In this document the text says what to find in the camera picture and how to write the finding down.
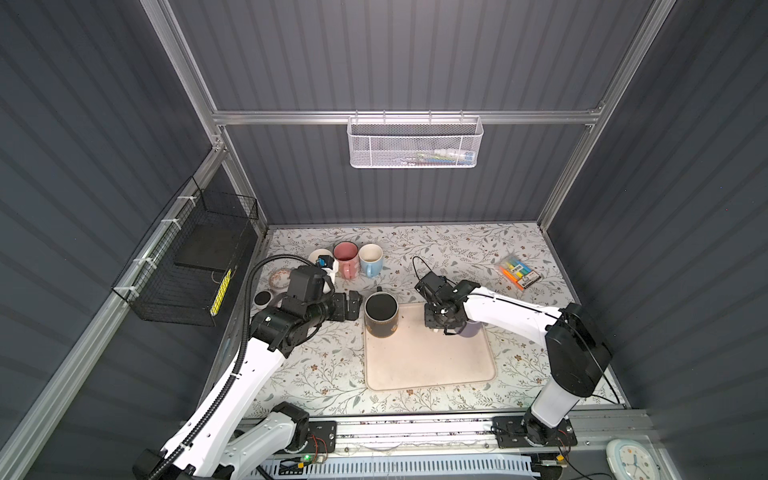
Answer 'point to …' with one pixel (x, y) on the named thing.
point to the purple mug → (469, 328)
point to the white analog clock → (630, 461)
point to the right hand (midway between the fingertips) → (436, 322)
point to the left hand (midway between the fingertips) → (346, 296)
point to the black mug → (381, 311)
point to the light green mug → (313, 255)
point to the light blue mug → (370, 257)
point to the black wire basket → (180, 273)
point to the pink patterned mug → (347, 254)
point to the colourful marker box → (519, 273)
